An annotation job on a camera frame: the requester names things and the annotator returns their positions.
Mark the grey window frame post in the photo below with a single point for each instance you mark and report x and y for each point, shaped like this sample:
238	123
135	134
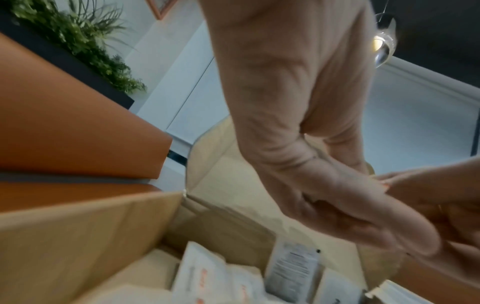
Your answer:
475	133

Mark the brown cardboard box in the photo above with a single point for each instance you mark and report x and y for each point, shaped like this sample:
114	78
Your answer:
75	237

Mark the person's right hand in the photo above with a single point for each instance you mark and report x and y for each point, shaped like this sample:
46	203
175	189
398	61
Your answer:
450	193

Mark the glass pendant lamp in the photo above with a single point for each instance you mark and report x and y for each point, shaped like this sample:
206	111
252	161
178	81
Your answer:
384	41

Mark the person's left hand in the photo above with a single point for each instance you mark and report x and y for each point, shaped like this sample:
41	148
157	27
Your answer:
292	89

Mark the orange picture frame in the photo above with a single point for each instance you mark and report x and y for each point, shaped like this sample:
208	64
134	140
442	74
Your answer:
161	9

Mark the pile of white sachets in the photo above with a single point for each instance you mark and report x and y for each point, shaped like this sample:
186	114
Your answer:
225	279

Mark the green leafy plant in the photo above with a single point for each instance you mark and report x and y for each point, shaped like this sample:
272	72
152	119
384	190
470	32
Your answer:
86	41

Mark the orange leather bench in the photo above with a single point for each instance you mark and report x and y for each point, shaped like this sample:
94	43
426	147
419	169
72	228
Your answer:
431	282
56	118

